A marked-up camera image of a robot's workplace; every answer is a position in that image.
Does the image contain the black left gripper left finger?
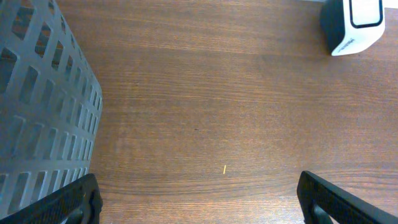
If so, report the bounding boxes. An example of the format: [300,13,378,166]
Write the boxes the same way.
[1,174,103,224]

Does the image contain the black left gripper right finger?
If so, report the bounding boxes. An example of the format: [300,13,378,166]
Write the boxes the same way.
[297,170,397,224]

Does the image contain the white barcode scanner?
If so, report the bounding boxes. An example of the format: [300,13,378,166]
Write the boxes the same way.
[320,0,386,57]

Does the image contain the dark grey plastic basket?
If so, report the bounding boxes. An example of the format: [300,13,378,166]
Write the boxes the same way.
[1,0,103,217]

